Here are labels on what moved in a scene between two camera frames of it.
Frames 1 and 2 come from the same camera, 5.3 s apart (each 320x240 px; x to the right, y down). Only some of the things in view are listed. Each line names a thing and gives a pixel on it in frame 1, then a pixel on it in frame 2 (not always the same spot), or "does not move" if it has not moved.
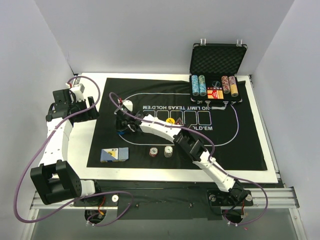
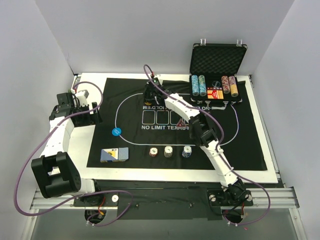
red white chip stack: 153,151 does not move
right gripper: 122,122 → 151,92
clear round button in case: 216,83 does not move
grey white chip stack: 168,151 does not move
